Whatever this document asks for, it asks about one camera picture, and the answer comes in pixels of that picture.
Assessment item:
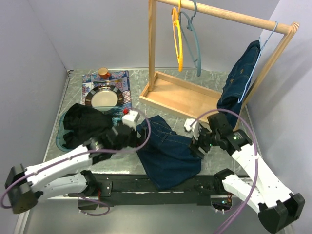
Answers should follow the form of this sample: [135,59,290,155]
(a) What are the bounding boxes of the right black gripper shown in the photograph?
[186,123,219,158]

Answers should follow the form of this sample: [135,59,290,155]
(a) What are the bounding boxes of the denim garment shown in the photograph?
[137,115,201,190]

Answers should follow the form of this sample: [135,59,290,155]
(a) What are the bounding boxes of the black garment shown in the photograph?
[63,103,113,150]

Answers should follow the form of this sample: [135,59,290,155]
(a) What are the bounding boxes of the light blue wire hanger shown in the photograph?
[237,21,278,103]

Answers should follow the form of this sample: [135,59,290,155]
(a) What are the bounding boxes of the blue denim skirt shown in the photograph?
[217,40,260,114]

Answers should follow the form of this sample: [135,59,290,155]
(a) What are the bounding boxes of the grey-blue plastic hanger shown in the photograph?
[180,0,202,77]

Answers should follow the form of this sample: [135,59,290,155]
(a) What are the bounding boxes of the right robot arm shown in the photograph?
[184,109,305,234]

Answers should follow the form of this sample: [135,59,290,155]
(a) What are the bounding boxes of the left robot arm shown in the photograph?
[0,123,151,214]

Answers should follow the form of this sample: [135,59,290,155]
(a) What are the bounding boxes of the yellow plastic hanger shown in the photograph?
[171,0,183,72]

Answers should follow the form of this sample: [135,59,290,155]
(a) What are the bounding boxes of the black rimmed plate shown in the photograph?
[85,85,124,107]

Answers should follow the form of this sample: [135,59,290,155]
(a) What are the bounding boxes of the wooden clothes rack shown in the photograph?
[139,0,300,117]

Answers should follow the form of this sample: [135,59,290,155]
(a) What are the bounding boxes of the patterned blue placemat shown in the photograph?
[80,71,132,124]

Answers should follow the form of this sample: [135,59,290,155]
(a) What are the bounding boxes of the gold fork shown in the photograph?
[93,79,122,84]

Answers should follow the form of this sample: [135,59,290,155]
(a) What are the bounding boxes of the orange cup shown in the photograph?
[97,67,111,79]

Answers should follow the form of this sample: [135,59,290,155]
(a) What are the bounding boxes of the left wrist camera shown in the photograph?
[122,109,140,130]

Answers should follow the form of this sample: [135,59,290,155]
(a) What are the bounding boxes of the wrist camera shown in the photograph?
[122,109,140,130]
[184,118,201,140]

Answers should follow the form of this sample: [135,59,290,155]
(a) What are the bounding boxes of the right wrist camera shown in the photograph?
[184,118,201,140]

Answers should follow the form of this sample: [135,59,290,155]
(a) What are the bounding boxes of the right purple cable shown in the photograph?
[194,108,259,234]

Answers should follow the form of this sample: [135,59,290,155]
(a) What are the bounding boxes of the purple cable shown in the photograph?
[194,108,259,234]
[0,107,152,217]

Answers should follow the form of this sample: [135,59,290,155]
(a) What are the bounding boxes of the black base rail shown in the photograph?
[79,174,231,207]

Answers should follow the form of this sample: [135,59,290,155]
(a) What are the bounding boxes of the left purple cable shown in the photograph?
[0,107,152,217]

